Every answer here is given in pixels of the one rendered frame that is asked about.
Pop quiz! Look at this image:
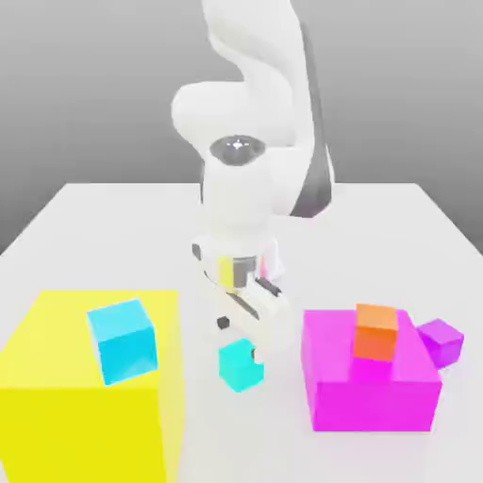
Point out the large magenta box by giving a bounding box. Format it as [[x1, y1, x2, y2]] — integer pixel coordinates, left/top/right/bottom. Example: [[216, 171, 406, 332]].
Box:
[[300, 308, 443, 433]]

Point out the small teal cube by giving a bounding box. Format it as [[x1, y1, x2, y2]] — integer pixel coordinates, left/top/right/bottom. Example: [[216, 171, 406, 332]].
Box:
[[217, 336, 266, 394]]

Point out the small purple cube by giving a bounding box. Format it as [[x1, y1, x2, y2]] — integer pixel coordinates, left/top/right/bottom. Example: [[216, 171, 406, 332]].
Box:
[[414, 317, 465, 371]]

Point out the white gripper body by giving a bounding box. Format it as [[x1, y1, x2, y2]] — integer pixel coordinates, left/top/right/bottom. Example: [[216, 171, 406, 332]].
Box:
[[206, 282, 295, 356]]

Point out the small cyan cube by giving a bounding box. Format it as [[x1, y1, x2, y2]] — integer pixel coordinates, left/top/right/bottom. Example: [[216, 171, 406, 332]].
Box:
[[85, 297, 159, 387]]

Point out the small orange cube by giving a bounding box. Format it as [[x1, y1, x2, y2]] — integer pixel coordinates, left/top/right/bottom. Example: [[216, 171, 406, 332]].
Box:
[[352, 302, 400, 363]]

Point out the large yellow box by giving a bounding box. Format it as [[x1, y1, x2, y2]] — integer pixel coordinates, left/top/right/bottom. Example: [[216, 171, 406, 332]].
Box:
[[0, 288, 186, 483]]

